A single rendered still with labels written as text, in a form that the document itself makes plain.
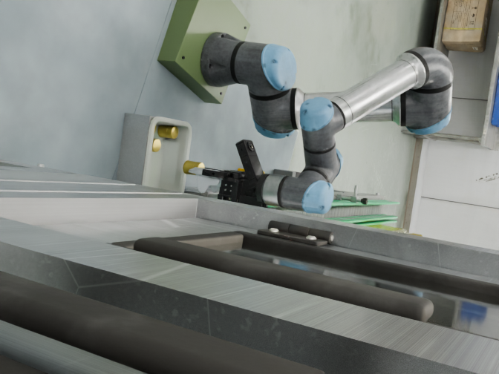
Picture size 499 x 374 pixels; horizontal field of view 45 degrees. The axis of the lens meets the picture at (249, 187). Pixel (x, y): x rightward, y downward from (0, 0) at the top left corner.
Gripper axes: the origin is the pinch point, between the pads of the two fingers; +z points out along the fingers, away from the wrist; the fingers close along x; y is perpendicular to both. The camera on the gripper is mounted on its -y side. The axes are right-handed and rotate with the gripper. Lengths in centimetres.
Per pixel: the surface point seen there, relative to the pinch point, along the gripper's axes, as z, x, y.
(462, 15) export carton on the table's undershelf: 47, 550, -163
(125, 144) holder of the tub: 15.5, -10.0, -4.0
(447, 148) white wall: 54, 609, -24
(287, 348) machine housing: -76, -112, -3
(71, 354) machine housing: -71, -115, -3
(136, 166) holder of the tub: 11.4, -10.2, 1.1
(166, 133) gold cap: 12.1, 1.7, -7.8
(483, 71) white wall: 27, 612, -115
